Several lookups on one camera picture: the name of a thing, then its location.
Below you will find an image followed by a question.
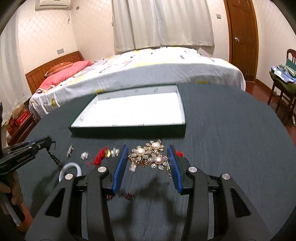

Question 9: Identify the white tray dark green rim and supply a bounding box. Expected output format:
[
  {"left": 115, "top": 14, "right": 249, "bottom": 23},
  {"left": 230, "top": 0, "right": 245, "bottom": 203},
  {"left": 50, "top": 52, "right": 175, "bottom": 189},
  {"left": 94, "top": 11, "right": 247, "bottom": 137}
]
[{"left": 69, "top": 85, "right": 187, "bottom": 138}]

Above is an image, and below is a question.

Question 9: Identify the pink pillow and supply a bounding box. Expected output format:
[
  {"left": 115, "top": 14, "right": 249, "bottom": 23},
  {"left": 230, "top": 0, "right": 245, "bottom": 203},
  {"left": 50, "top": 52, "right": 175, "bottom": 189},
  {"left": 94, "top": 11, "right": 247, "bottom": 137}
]
[{"left": 36, "top": 60, "right": 94, "bottom": 93}]

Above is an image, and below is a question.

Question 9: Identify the white window curtain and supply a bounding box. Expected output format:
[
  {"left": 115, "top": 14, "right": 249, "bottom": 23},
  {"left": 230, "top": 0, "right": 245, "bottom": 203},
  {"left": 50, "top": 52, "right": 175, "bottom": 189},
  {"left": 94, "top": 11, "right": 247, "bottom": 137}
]
[{"left": 112, "top": 1, "right": 215, "bottom": 54}]

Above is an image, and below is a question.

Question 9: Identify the silver leaf brooch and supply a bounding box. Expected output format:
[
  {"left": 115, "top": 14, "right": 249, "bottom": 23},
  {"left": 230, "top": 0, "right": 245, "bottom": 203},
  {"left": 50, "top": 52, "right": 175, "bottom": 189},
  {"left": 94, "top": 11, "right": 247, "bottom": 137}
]
[{"left": 67, "top": 145, "right": 74, "bottom": 158}]

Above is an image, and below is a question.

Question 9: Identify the wooden headboard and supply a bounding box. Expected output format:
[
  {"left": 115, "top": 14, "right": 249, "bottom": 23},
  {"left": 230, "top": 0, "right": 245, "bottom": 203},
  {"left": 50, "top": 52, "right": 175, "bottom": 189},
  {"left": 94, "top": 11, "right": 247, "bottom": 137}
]
[{"left": 25, "top": 50, "right": 85, "bottom": 95}]

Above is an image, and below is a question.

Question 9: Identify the small pearl flower brooch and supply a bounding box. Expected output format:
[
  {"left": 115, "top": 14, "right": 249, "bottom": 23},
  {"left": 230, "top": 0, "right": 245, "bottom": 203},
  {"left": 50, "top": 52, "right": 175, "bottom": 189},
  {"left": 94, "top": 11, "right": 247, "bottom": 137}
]
[{"left": 81, "top": 152, "right": 89, "bottom": 160}]

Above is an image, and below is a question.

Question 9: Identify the pile of clothes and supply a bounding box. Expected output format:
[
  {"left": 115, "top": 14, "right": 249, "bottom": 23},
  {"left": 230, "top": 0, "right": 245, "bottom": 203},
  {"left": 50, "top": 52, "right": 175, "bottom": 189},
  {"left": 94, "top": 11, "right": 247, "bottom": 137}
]
[{"left": 270, "top": 58, "right": 295, "bottom": 94}]

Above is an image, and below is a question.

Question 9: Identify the bed with patterned sheet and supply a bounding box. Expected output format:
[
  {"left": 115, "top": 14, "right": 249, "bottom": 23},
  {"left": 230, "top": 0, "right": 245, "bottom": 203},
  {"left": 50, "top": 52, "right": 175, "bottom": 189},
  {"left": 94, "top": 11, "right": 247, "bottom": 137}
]
[{"left": 29, "top": 47, "right": 246, "bottom": 120}]

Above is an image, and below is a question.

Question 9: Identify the dark wooden nightstand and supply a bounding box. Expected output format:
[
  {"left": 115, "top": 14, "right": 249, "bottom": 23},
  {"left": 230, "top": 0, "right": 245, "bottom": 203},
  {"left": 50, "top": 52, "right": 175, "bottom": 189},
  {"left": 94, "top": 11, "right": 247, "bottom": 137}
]
[{"left": 8, "top": 114, "right": 37, "bottom": 146}]

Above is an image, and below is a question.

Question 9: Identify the brown wooden door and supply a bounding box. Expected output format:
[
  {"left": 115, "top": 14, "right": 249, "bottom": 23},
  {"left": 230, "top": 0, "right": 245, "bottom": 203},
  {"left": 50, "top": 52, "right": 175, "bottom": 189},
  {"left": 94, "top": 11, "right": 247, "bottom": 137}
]
[{"left": 224, "top": 0, "right": 259, "bottom": 82}]

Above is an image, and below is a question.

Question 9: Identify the brown teddy bear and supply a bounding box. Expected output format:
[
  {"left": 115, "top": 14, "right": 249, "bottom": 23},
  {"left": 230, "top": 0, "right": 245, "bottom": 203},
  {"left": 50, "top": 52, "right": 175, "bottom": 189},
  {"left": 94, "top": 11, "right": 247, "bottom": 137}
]
[{"left": 12, "top": 104, "right": 26, "bottom": 120}]

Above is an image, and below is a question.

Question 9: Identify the white side curtain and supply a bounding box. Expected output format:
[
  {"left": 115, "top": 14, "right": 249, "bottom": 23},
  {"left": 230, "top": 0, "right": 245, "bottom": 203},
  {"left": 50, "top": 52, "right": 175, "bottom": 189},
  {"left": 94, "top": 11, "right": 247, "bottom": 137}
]
[{"left": 1, "top": 13, "right": 32, "bottom": 121}]

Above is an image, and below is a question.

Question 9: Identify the gold pearl flower brooch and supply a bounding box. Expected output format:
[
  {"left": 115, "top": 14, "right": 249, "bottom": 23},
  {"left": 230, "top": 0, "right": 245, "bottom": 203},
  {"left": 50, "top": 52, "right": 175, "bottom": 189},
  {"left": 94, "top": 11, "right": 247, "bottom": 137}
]
[{"left": 128, "top": 140, "right": 171, "bottom": 178}]

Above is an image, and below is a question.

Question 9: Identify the orange cushion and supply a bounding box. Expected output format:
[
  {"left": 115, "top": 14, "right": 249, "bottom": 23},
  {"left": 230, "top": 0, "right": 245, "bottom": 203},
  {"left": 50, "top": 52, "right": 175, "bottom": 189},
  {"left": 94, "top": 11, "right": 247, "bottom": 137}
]
[{"left": 44, "top": 62, "right": 73, "bottom": 78}]

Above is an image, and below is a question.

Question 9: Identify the white jade bangle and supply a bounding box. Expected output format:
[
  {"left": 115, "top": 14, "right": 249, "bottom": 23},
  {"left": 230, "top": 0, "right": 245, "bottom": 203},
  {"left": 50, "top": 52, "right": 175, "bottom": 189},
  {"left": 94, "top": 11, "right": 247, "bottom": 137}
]
[{"left": 59, "top": 162, "right": 82, "bottom": 182}]

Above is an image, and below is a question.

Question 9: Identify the red rose gold brooch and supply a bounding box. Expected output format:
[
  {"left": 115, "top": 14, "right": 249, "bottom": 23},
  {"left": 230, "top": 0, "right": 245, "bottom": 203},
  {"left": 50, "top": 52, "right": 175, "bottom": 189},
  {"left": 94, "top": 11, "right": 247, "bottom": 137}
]
[{"left": 104, "top": 149, "right": 111, "bottom": 159}]

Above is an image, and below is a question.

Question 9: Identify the wooden chair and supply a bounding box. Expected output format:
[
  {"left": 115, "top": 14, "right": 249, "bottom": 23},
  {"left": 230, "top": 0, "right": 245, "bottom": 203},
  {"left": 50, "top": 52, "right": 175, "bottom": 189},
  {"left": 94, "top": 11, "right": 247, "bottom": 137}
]
[{"left": 267, "top": 49, "right": 295, "bottom": 123}]

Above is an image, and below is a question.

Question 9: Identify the red tassel charm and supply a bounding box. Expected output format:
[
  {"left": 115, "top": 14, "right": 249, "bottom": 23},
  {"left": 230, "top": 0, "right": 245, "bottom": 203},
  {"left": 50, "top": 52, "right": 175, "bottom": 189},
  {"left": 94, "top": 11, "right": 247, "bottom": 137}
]
[{"left": 86, "top": 147, "right": 108, "bottom": 167}]

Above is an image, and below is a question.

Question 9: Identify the red gift box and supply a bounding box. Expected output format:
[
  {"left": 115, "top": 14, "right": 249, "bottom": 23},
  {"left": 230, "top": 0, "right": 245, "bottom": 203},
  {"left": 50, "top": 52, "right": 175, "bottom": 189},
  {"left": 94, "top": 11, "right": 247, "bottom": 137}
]
[{"left": 15, "top": 109, "right": 31, "bottom": 127}]

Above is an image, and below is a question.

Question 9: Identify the left hand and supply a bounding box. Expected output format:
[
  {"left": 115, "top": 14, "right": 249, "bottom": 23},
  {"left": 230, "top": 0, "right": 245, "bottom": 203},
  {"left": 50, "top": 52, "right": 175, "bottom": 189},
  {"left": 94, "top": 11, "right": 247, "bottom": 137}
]
[{"left": 1, "top": 171, "right": 23, "bottom": 210}]

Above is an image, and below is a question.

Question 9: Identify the dark bead tassel pendant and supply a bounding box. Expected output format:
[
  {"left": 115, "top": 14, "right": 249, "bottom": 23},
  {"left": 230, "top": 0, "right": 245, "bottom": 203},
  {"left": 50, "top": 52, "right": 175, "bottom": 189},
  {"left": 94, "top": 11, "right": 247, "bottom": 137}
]
[{"left": 46, "top": 136, "right": 63, "bottom": 169}]

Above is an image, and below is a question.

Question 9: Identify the white air conditioner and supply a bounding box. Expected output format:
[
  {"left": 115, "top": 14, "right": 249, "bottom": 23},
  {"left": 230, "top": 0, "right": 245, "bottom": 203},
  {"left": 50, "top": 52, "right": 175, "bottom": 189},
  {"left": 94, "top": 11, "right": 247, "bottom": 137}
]
[{"left": 35, "top": 0, "right": 71, "bottom": 11}]

